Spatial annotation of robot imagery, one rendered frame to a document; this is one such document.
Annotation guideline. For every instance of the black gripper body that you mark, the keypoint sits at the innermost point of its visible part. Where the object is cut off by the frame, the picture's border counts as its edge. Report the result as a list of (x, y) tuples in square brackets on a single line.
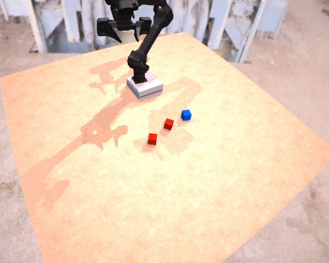
[(124, 23)]

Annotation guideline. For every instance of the red cube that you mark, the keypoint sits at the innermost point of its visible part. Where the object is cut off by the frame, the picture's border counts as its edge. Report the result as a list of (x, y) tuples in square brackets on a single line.
[(152, 139), (168, 124)]

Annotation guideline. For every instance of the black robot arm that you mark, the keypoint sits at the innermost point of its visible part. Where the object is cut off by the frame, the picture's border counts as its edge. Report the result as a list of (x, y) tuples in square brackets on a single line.
[(163, 16)]

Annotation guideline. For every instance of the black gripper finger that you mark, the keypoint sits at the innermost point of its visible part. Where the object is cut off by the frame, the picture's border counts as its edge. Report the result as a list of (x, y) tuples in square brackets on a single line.
[(138, 29), (113, 32)]

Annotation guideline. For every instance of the blue cube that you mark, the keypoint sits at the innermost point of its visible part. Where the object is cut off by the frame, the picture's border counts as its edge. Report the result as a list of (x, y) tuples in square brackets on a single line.
[(186, 115)]

